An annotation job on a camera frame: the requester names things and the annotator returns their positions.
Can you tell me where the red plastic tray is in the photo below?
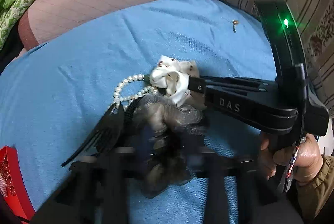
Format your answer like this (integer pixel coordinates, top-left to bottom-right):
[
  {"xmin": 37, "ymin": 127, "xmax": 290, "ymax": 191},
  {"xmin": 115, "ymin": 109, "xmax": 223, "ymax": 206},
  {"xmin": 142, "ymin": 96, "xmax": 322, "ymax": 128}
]
[{"xmin": 1, "ymin": 146, "xmax": 36, "ymax": 223}]

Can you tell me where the right hand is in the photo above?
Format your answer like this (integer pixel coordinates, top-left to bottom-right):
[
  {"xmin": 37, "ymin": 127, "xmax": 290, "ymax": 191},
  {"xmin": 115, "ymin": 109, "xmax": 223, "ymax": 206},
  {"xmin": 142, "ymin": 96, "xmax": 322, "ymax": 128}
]
[{"xmin": 258, "ymin": 131, "xmax": 324, "ymax": 187}]

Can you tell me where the black hair claw clip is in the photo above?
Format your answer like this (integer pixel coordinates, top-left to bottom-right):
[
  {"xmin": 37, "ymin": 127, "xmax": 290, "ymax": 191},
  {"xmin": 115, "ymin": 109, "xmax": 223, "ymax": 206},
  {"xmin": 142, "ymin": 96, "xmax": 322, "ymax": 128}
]
[{"xmin": 61, "ymin": 100, "xmax": 139, "ymax": 167}]

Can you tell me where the olive jacket sleeve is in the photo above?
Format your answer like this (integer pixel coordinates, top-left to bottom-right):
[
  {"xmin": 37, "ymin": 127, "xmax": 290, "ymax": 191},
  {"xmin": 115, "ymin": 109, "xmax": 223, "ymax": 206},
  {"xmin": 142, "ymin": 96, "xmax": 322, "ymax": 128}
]
[{"xmin": 297, "ymin": 156, "xmax": 333, "ymax": 223}]

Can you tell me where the grey organza scrunchie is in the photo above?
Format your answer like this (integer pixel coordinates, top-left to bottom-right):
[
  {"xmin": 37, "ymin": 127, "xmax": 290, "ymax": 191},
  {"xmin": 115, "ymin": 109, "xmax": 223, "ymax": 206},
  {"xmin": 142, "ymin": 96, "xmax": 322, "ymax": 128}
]
[{"xmin": 133, "ymin": 95, "xmax": 206, "ymax": 199}]

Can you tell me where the white pearl necklace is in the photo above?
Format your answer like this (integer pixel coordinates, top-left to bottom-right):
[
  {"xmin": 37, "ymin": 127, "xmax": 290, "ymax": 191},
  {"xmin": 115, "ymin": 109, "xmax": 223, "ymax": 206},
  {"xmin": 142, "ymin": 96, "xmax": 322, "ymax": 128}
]
[{"xmin": 105, "ymin": 73, "xmax": 159, "ymax": 112}]

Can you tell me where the blue bed sheet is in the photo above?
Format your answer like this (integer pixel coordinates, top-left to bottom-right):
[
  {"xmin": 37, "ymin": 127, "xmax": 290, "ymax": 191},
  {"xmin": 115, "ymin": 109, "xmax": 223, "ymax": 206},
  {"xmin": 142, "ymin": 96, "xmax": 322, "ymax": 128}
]
[{"xmin": 1, "ymin": 0, "xmax": 276, "ymax": 209}]

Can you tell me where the white dotted scrunchie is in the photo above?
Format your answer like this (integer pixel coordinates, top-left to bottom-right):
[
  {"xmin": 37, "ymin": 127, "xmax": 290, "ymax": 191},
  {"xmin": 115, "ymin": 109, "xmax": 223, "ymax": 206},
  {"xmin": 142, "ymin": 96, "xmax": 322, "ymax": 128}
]
[{"xmin": 149, "ymin": 56, "xmax": 199, "ymax": 106}]

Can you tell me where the small gold earring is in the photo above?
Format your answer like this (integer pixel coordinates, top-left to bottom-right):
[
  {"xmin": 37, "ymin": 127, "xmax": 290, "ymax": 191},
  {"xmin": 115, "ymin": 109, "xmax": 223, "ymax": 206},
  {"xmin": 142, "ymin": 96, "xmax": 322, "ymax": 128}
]
[{"xmin": 232, "ymin": 20, "xmax": 239, "ymax": 33}]

